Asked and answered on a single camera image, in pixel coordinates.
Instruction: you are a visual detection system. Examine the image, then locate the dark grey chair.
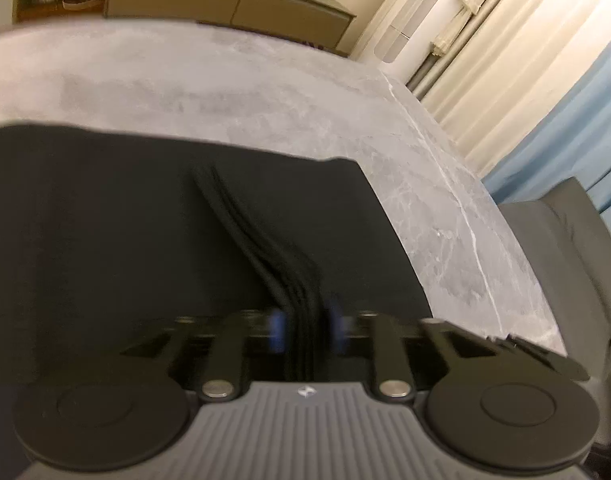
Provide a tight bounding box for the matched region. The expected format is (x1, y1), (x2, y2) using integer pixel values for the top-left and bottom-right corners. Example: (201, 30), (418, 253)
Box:
(499, 178), (611, 456)

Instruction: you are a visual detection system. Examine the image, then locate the black garment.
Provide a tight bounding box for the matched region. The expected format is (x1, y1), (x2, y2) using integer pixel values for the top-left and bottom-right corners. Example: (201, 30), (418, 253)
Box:
(0, 124), (430, 479)

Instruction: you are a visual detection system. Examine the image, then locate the blue curtain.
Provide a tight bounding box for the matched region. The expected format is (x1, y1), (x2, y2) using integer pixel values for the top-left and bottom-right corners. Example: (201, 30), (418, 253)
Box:
(483, 41), (611, 234)

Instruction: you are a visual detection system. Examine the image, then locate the cream curtain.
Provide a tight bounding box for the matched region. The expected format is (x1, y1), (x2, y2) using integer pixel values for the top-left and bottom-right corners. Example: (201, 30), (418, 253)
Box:
(414, 0), (611, 177)

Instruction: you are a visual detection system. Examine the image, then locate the white standing air conditioner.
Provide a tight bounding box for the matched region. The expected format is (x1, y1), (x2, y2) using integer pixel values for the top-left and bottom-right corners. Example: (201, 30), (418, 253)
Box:
(350, 0), (463, 84)

